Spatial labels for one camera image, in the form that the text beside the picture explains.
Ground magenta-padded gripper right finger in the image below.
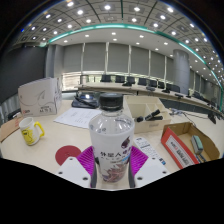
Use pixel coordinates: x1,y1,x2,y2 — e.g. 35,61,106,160
128,145,169,189

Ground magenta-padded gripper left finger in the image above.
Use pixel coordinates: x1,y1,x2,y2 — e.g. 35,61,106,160
56,145,98,189

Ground clear water bottle black cap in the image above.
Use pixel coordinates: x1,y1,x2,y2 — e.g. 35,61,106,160
88,92,136,184

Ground white remote control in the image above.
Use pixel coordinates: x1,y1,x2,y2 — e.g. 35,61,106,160
133,136,167,166

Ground flat round red coaster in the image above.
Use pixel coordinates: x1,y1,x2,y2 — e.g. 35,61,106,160
54,144,82,167

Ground brown cardboard box red label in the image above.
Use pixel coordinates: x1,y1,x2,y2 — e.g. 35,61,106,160
160,121,222,170

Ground white printed paper sheet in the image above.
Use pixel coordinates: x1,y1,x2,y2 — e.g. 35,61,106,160
53,106,103,130

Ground black tool in organiser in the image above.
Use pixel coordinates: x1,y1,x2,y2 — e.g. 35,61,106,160
134,109,164,123

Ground white open organiser box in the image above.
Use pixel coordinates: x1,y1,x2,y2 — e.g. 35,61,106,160
123,94,172,134

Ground black desk phone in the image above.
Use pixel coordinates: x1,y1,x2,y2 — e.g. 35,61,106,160
71,92,100,109

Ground green tool in cardboard box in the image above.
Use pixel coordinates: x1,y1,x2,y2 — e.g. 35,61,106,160
190,134,204,156

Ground white mug yellow print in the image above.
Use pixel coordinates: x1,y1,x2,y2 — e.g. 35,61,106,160
18,116,46,146

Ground long curved conference desk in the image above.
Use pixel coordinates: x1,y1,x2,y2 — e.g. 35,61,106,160
74,81,224,118

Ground white copy paper box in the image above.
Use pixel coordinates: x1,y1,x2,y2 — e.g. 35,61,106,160
17,76,63,118

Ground row of black office chairs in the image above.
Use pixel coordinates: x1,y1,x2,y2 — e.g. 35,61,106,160
99,74,183,94

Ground black framed swivel chair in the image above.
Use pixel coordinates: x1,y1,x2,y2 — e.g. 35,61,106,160
79,74,90,85

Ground ceiling lights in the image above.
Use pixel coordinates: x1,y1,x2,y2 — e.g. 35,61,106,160
19,0,224,78

